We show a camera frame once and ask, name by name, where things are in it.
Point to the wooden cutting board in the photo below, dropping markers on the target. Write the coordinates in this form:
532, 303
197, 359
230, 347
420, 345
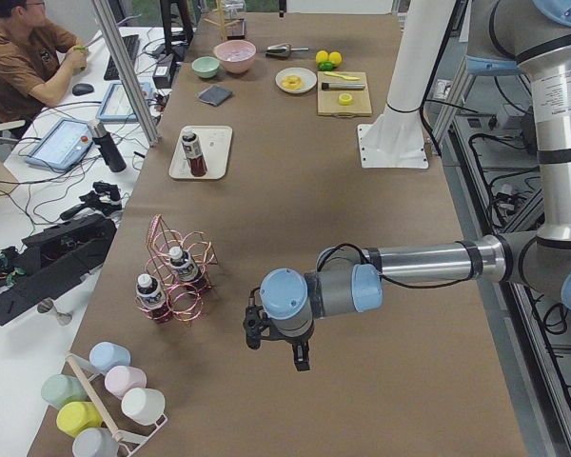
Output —
327, 100

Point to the man in brown shirt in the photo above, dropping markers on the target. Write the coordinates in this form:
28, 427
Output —
38, 59

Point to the white round plate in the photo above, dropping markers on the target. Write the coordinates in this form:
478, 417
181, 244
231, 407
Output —
309, 77

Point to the yellow plastic knife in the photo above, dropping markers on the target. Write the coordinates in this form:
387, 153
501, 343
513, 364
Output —
341, 76

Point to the blue teach pendant tablet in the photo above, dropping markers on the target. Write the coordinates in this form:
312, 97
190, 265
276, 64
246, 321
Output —
63, 147

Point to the tea bottle in rack rear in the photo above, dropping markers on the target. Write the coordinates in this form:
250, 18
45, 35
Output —
184, 265

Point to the grey cup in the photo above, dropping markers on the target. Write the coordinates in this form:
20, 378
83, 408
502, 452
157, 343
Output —
95, 442

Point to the dark tea bottle on tray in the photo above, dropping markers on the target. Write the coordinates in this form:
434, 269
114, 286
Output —
193, 152

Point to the glazed yellow donut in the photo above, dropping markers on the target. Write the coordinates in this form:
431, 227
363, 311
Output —
292, 82

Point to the dark grey folded cloth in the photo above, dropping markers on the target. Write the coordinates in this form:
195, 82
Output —
214, 95

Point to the black power adapter box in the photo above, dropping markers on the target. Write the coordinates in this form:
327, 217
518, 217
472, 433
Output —
164, 72

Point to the metal ice scoop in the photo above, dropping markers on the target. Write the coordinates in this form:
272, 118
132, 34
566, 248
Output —
283, 51

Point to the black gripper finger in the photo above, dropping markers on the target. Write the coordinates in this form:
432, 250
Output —
301, 356

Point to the tea bottle in rack front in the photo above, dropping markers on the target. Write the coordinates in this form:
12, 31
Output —
153, 301

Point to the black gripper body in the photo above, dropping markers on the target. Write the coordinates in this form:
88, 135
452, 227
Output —
291, 341

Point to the mint green cup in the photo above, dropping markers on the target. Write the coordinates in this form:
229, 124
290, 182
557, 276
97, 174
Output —
60, 389

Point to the wooden mug tree stand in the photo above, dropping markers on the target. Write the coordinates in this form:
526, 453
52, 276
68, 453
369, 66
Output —
230, 19

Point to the mint green bowl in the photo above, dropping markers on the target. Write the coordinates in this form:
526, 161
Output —
205, 67

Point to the cream rabbit tray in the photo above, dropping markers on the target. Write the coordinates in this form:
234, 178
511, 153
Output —
215, 142

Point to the copper wire bottle rack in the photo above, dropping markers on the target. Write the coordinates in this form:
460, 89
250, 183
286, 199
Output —
175, 277

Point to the lemon half slice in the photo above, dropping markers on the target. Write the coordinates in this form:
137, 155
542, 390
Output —
345, 99

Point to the black computer mouse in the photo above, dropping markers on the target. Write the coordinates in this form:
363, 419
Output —
81, 89

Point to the black equipment case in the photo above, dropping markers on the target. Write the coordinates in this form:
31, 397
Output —
54, 261

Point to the yellow cup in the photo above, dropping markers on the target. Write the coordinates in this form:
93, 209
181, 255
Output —
76, 416

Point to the green lime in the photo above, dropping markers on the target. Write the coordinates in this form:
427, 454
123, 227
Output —
325, 66

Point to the black thermos bottle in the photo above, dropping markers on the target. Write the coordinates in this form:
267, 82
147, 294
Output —
105, 143

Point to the white camera pole base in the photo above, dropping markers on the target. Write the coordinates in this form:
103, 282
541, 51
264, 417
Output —
395, 139

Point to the steel muddler black tip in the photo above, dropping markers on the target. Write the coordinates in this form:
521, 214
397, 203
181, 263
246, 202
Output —
342, 86

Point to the aluminium frame post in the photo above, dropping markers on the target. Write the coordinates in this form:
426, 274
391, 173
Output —
116, 47

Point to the tea bottle in rack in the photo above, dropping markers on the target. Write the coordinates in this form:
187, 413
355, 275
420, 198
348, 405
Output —
184, 265
153, 301

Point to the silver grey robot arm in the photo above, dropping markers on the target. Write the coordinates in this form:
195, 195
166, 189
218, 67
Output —
533, 37

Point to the pink bowl with ice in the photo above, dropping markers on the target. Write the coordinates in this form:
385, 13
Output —
235, 56

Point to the white cup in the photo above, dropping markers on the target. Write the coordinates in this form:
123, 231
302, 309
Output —
143, 405

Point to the light blue cup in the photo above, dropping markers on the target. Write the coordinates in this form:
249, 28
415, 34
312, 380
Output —
107, 355

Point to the pink cup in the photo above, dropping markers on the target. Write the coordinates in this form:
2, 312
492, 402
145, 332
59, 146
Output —
120, 379

